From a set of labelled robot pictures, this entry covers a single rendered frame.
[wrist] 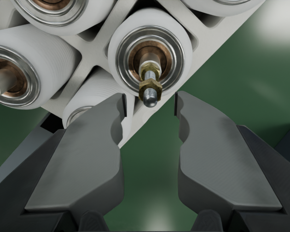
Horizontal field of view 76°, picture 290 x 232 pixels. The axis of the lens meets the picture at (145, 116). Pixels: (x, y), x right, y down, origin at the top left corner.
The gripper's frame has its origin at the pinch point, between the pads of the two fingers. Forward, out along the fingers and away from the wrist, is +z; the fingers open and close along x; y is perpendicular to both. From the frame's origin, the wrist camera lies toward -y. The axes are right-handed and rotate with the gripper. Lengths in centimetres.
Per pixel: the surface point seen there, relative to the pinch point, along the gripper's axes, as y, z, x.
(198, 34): -0.8, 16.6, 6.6
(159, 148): 36, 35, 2
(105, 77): 4.9, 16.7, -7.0
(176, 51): -0.4, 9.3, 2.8
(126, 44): -1.3, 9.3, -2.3
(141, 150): 37, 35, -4
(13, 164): 15.6, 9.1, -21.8
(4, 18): -3.8, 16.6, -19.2
